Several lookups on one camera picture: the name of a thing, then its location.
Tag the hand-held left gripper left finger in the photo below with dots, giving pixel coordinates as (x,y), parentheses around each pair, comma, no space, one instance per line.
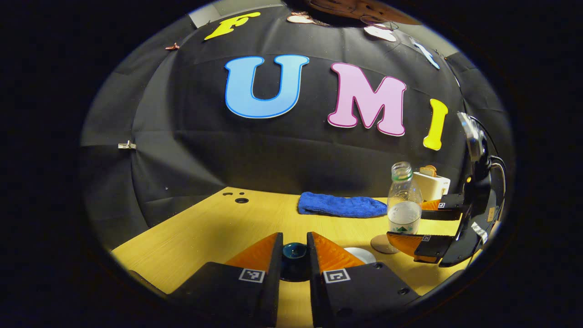
(272,282)

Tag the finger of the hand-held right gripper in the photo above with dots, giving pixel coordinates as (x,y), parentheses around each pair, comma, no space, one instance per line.
(432,246)
(453,208)

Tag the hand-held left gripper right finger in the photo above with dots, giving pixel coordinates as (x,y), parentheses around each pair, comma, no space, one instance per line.
(315,291)

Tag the clear plastic water bottle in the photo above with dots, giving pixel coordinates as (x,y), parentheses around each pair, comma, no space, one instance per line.
(404,205)

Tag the round brown coaster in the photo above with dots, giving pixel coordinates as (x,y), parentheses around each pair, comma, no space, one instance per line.
(381,245)

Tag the white teacup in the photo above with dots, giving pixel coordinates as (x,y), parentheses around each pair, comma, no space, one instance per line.
(362,255)

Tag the white toaster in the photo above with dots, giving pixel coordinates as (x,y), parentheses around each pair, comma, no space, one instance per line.
(435,187)

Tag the toast slice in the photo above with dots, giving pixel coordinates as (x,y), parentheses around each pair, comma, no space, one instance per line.
(428,171)

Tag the blue towel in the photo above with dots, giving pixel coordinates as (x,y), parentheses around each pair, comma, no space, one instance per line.
(341,206)

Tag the black backdrop cloth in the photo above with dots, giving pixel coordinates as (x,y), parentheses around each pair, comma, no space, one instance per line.
(282,155)

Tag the white metal clip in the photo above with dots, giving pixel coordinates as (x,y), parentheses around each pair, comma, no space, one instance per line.
(126,145)

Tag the copper-coloured clip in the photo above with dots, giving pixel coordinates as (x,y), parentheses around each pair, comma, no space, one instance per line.
(172,46)

